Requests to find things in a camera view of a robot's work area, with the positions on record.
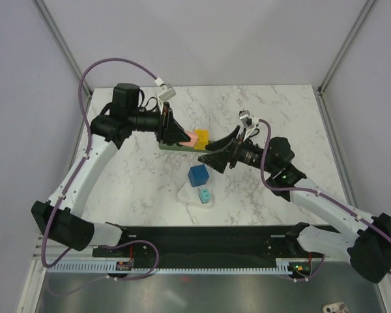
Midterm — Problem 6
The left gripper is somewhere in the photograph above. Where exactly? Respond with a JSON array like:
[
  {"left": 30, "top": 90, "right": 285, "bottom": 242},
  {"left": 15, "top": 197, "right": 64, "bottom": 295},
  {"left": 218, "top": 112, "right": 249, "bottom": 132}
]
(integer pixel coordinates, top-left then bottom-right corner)
[{"left": 129, "top": 102, "right": 190, "bottom": 145}]

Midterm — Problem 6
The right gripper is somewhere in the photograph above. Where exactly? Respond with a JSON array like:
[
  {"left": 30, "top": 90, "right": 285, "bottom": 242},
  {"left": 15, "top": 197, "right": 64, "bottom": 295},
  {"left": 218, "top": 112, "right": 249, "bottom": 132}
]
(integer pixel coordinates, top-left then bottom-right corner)
[{"left": 198, "top": 126, "right": 276, "bottom": 174}]

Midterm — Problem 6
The pink plug adapter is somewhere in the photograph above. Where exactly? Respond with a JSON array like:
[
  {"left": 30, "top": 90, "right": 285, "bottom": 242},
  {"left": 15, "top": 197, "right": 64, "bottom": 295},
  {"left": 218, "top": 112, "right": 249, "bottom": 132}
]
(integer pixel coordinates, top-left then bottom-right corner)
[{"left": 179, "top": 130, "right": 198, "bottom": 147}]

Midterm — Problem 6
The yellow cube socket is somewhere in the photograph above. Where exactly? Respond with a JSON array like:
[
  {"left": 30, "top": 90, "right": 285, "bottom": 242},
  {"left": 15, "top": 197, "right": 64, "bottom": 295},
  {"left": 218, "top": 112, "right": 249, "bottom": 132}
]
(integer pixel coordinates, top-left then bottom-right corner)
[{"left": 194, "top": 129, "right": 209, "bottom": 150}]

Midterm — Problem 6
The blue cube socket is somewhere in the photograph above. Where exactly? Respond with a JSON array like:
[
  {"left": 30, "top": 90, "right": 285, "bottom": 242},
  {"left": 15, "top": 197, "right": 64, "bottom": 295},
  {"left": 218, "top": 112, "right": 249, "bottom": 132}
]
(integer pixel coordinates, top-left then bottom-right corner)
[{"left": 188, "top": 164, "right": 210, "bottom": 187}]

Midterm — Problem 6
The teal plug adapter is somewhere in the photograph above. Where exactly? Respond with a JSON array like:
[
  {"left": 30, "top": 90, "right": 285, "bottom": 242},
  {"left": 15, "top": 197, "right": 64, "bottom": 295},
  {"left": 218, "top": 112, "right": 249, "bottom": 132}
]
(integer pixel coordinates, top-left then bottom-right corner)
[{"left": 197, "top": 186, "right": 212, "bottom": 204}]

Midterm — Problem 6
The white triangular power strip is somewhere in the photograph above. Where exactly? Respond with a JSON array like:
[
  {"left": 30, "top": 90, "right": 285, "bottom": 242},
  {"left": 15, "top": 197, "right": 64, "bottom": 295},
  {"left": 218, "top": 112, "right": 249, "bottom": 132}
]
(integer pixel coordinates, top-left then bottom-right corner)
[{"left": 177, "top": 182, "right": 214, "bottom": 209}]

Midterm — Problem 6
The green power strip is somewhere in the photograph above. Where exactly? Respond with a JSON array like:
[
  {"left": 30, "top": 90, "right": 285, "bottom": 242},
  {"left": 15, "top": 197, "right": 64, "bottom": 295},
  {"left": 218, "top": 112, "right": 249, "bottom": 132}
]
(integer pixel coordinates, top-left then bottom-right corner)
[{"left": 158, "top": 143, "right": 209, "bottom": 153}]

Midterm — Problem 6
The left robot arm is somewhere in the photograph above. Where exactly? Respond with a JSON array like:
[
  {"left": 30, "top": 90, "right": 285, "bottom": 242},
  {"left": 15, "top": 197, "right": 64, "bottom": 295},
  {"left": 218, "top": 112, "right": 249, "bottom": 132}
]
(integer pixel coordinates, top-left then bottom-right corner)
[{"left": 31, "top": 83, "right": 190, "bottom": 256}]

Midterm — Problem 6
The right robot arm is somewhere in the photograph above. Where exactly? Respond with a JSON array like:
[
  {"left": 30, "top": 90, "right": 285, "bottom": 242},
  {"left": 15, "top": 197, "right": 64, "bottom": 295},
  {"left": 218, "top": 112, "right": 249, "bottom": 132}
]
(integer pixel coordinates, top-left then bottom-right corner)
[{"left": 198, "top": 128, "right": 391, "bottom": 284}]

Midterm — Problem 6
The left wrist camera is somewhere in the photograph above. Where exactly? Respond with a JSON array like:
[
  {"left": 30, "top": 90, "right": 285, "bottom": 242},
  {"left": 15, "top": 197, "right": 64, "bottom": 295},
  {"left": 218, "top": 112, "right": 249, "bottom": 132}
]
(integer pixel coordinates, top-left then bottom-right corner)
[{"left": 157, "top": 84, "right": 176, "bottom": 103}]

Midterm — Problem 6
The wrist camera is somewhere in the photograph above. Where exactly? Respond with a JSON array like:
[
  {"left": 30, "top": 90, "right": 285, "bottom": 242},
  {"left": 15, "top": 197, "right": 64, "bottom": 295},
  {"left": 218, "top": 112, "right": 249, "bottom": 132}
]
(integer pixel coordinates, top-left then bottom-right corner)
[
  {"left": 157, "top": 84, "right": 176, "bottom": 103},
  {"left": 239, "top": 110, "right": 259, "bottom": 136}
]

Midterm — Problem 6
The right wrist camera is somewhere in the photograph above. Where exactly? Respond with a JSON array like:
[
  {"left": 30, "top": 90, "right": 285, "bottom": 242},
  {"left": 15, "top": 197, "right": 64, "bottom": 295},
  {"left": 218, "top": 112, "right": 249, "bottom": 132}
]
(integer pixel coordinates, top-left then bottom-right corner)
[{"left": 239, "top": 110, "right": 259, "bottom": 136}]

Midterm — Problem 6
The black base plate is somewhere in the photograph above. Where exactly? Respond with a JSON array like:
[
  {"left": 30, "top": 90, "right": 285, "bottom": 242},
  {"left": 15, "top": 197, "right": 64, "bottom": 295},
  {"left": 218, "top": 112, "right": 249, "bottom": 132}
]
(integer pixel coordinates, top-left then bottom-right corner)
[{"left": 91, "top": 223, "right": 346, "bottom": 270}]

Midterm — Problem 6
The white cable duct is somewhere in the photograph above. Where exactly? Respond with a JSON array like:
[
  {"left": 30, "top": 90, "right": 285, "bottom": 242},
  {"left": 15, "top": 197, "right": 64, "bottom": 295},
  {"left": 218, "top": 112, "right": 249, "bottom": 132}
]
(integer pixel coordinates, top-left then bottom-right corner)
[{"left": 48, "top": 258, "right": 312, "bottom": 275}]

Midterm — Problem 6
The aluminium frame rail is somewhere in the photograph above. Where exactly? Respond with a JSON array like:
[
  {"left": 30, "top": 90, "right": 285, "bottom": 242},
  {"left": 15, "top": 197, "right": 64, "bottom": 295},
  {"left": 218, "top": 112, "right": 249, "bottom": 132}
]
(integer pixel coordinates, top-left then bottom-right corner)
[{"left": 32, "top": 234, "right": 69, "bottom": 260}]

